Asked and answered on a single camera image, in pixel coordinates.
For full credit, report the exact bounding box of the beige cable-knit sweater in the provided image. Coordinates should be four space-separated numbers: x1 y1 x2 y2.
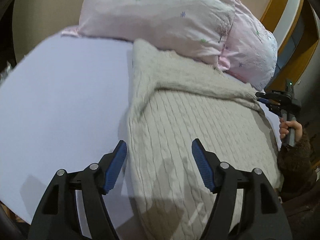
127 40 280 239

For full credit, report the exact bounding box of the brown fuzzy sleeve forearm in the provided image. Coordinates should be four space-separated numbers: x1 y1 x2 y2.
277 130 317 202

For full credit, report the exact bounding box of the person's right hand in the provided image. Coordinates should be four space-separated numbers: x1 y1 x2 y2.
279 118 304 143

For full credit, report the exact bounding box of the wooden headboard shelf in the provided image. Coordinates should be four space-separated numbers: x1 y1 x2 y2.
260 0 319 91

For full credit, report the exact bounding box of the pink floral pillow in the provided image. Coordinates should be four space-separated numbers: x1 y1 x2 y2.
63 0 278 90

